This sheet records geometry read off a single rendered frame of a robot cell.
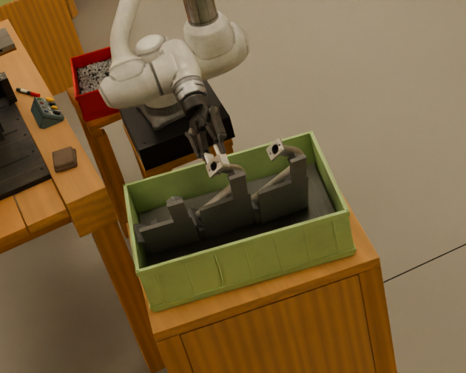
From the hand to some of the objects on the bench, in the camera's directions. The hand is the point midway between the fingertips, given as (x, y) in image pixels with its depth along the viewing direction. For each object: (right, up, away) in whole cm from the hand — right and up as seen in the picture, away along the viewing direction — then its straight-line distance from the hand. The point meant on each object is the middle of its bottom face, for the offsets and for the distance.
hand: (217, 160), depth 246 cm
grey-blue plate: (-88, +28, +108) cm, 141 cm away
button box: (-63, +16, +91) cm, 112 cm away
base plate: (-98, +15, +99) cm, 140 cm away
